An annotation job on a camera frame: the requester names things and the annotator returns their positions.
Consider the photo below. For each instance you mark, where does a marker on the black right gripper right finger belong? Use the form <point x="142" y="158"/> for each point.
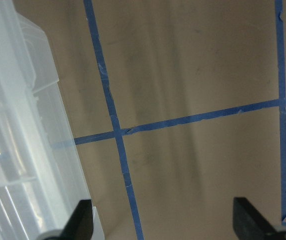
<point x="249" y="223"/>

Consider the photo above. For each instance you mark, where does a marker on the clear plastic box lid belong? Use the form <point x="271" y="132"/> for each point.
<point x="41" y="177"/>

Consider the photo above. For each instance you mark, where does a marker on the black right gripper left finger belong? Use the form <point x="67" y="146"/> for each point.
<point x="79" y="226"/>

